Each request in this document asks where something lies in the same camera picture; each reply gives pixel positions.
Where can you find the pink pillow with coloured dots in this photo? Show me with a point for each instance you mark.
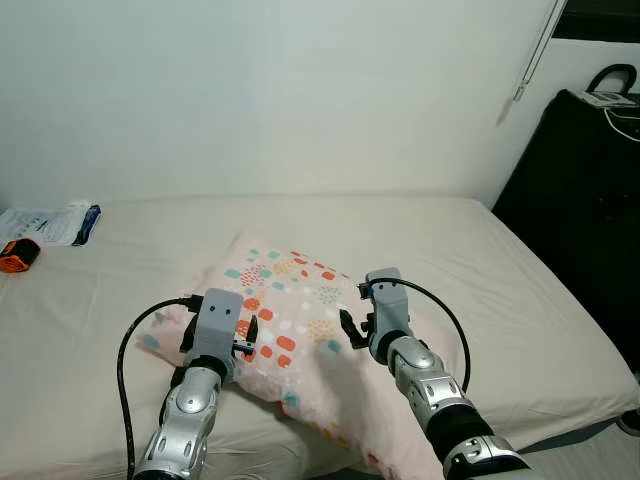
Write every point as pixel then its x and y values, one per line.
pixel 300 300

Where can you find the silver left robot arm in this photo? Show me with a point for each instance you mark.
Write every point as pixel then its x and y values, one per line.
pixel 190 410

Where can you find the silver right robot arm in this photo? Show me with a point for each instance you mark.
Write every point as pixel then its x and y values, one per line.
pixel 440 400

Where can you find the bed with white sheet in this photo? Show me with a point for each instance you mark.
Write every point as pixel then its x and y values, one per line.
pixel 520 310

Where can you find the white plastic packet blue edge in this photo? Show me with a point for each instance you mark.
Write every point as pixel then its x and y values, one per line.
pixel 45 224

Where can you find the small orange and black object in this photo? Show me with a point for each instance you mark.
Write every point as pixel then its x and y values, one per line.
pixel 17 257

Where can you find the large black fabric case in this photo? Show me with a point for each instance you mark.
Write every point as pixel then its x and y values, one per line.
pixel 575 200

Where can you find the white blind wand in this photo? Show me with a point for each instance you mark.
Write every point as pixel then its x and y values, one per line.
pixel 540 45

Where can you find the flat white device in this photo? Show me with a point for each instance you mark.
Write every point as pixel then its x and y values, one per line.
pixel 610 98

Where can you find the dark window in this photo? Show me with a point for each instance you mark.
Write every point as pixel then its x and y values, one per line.
pixel 600 18

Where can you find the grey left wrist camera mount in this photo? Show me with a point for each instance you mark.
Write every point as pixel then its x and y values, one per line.
pixel 215 320

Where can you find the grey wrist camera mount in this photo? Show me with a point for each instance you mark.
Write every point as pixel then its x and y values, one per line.
pixel 388 305
pixel 215 320

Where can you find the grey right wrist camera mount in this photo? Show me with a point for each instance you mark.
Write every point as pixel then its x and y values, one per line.
pixel 388 305

